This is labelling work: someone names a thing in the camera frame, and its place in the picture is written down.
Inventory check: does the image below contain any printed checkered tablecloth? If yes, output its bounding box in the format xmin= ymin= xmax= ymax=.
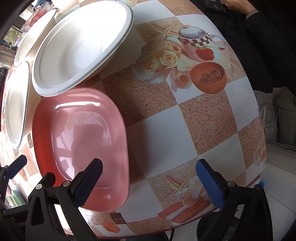
xmin=0 ymin=0 xmax=267 ymax=239

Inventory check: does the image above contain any white shoe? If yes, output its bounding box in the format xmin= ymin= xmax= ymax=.
xmin=258 ymin=92 xmax=280 ymax=141

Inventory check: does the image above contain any pink plastic dish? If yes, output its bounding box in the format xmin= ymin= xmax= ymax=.
xmin=27 ymin=2 xmax=57 ymax=27

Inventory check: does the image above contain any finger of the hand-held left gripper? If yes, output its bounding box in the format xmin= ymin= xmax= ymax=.
xmin=0 ymin=155 xmax=28 ymax=187

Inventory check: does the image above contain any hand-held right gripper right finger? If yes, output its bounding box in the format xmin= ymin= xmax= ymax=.
xmin=196 ymin=159 xmax=273 ymax=241

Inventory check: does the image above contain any green object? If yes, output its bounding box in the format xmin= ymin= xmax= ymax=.
xmin=9 ymin=189 xmax=25 ymax=205

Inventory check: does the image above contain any pink oval plastic plate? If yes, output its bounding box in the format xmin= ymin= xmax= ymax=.
xmin=32 ymin=87 xmax=130 ymax=212

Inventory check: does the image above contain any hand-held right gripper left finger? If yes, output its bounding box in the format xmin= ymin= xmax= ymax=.
xmin=27 ymin=158 xmax=103 ymax=241

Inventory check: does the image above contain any large white paper bowl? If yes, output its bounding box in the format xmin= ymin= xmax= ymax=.
xmin=31 ymin=0 xmax=134 ymax=97

